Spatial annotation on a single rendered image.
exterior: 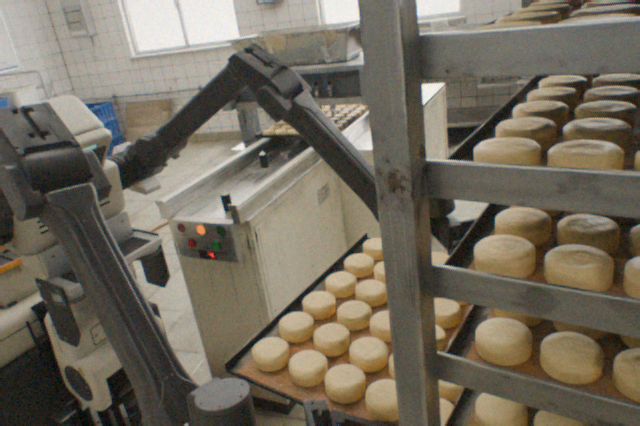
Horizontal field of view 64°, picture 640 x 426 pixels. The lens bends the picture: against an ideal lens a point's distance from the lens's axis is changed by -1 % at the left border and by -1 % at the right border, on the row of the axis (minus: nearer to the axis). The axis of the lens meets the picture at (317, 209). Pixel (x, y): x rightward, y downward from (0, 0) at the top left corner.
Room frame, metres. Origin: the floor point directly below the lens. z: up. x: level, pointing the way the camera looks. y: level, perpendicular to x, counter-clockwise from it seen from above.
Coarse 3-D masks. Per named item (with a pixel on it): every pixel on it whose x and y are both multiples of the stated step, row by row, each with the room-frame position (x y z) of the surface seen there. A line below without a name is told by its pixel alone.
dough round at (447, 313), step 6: (438, 300) 0.63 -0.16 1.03; (444, 300) 0.63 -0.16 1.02; (450, 300) 0.63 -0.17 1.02; (438, 306) 0.61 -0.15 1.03; (444, 306) 0.61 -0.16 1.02; (450, 306) 0.61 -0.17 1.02; (456, 306) 0.61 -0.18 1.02; (438, 312) 0.60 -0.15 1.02; (444, 312) 0.60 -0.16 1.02; (450, 312) 0.60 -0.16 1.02; (456, 312) 0.60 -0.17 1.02; (438, 318) 0.59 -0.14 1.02; (444, 318) 0.59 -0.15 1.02; (450, 318) 0.59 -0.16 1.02; (456, 318) 0.59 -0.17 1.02; (438, 324) 0.59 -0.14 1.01; (444, 324) 0.59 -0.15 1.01; (450, 324) 0.59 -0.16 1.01; (456, 324) 0.59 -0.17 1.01
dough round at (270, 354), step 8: (256, 344) 0.57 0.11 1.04; (264, 344) 0.57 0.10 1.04; (272, 344) 0.57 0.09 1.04; (280, 344) 0.57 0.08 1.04; (288, 344) 0.57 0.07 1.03; (256, 352) 0.56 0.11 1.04; (264, 352) 0.56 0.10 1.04; (272, 352) 0.55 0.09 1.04; (280, 352) 0.55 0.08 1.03; (288, 352) 0.56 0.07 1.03; (256, 360) 0.55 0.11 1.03; (264, 360) 0.54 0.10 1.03; (272, 360) 0.54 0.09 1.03; (280, 360) 0.54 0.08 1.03; (288, 360) 0.55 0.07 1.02; (264, 368) 0.54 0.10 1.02; (272, 368) 0.54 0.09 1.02; (280, 368) 0.54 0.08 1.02
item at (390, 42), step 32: (384, 0) 0.34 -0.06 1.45; (416, 0) 0.36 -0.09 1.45; (384, 32) 0.34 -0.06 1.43; (416, 32) 0.36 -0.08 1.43; (384, 64) 0.35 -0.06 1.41; (416, 64) 0.35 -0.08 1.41; (384, 96) 0.35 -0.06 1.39; (416, 96) 0.35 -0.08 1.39; (384, 128) 0.35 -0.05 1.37; (416, 128) 0.35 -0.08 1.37; (384, 160) 0.35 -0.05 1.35; (416, 160) 0.35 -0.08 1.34; (384, 192) 0.35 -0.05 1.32; (416, 192) 0.34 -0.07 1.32; (384, 224) 0.35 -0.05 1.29; (416, 224) 0.34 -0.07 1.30; (384, 256) 0.35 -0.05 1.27; (416, 256) 0.34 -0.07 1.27; (416, 288) 0.34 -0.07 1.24; (416, 320) 0.34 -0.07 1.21; (416, 352) 0.34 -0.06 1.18; (416, 384) 0.34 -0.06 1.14; (416, 416) 0.34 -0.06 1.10
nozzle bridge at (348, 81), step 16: (320, 64) 2.17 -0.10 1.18; (336, 64) 2.09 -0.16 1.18; (352, 64) 2.03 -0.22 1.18; (304, 80) 2.21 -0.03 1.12; (320, 80) 2.18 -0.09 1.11; (336, 80) 2.14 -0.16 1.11; (352, 80) 2.11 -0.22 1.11; (240, 96) 2.37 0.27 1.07; (320, 96) 2.18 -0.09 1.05; (336, 96) 2.13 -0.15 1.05; (352, 96) 2.08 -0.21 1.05; (240, 112) 2.40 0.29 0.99; (256, 112) 2.49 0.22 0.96; (240, 128) 2.41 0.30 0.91; (256, 128) 2.46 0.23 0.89
